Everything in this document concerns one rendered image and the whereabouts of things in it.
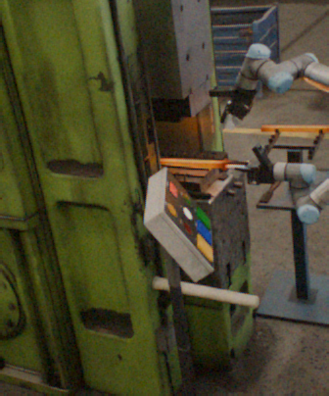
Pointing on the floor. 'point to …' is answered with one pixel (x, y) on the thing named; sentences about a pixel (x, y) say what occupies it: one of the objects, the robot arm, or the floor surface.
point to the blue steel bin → (244, 38)
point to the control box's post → (180, 324)
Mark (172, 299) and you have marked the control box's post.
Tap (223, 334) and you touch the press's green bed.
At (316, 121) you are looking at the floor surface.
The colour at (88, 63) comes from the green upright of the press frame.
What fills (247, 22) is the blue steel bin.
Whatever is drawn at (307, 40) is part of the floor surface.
